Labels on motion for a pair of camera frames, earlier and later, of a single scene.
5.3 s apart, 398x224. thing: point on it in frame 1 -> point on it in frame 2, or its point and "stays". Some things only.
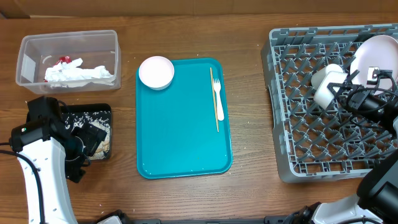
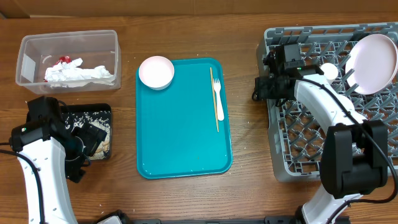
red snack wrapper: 66,59 stays
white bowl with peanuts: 156,73 stays
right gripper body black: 365,102 -> 268,87
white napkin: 67,74 stays
